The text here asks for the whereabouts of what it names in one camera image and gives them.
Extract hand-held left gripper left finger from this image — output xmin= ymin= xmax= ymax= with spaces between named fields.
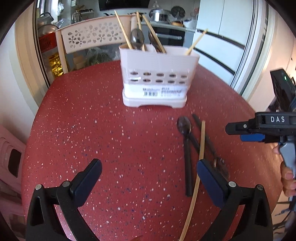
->
xmin=25 ymin=159 xmax=103 ymax=241

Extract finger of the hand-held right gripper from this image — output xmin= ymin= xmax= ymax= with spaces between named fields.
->
xmin=240 ymin=135 xmax=265 ymax=142
xmin=225 ymin=118 xmax=256 ymax=135

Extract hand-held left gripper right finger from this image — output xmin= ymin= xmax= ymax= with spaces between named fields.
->
xmin=196 ymin=159 xmax=274 ymax=241

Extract black translucent plastic spoon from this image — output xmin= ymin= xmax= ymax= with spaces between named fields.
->
xmin=148 ymin=30 xmax=164 ymax=53
xmin=130 ymin=28 xmax=145 ymax=50
xmin=176 ymin=115 xmax=194 ymax=197
xmin=188 ymin=134 xmax=201 ymax=154
xmin=191 ymin=113 xmax=230 ymax=180

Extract white plastic utensil holder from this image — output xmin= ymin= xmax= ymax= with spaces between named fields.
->
xmin=119 ymin=44 xmax=200 ymax=108

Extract person's right hand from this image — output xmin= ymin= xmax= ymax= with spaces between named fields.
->
xmin=273 ymin=145 xmax=296 ymax=197

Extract pink plastic stool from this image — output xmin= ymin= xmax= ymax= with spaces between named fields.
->
xmin=0 ymin=125 xmax=27 ymax=239

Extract white refrigerator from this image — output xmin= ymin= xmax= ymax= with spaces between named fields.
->
xmin=194 ymin=0 xmax=255 ymax=77

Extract cardboard box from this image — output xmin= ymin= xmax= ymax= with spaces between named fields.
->
xmin=73 ymin=55 xmax=87 ymax=70

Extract black built-in oven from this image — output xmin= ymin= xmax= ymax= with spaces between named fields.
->
xmin=150 ymin=25 xmax=186 ymax=47

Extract gold foil package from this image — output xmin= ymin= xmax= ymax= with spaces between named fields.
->
xmin=48 ymin=53 xmax=65 ymax=77

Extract grey netted bag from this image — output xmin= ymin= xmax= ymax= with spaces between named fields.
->
xmin=84 ymin=47 xmax=116 ymax=68

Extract small black fan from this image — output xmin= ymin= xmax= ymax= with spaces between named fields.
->
xmin=170 ymin=5 xmax=186 ymax=19

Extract red container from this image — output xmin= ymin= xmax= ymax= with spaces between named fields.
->
xmin=38 ymin=34 xmax=57 ymax=54

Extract white flower-cutout chair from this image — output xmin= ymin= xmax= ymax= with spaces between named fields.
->
xmin=55 ymin=15 xmax=139 ymax=74

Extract stacked metal pots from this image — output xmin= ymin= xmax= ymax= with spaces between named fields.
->
xmin=36 ymin=12 xmax=61 ymax=38

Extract black range hood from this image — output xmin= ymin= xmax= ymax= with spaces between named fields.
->
xmin=99 ymin=0 xmax=151 ymax=11

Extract white sliding door frame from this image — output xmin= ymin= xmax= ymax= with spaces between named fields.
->
xmin=230 ymin=0 xmax=278 ymax=96

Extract black cable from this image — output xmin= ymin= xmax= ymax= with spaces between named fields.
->
xmin=273 ymin=197 xmax=296 ymax=232

